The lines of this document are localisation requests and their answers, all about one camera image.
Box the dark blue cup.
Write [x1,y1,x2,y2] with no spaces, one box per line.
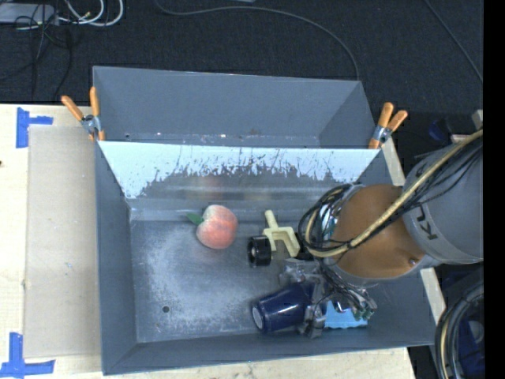
[251,281,317,335]

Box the light blue sponge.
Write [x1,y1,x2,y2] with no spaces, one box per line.
[322,301,370,330]

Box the pink toy peach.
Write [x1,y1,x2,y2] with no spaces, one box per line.
[185,204,239,250]

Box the grey metal bin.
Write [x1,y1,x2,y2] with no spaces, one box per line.
[91,66,437,376]

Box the pale wood board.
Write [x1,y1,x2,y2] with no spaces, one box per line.
[22,123,104,361]

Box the black cylinder on white bracket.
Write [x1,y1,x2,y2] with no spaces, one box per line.
[246,209,305,268]

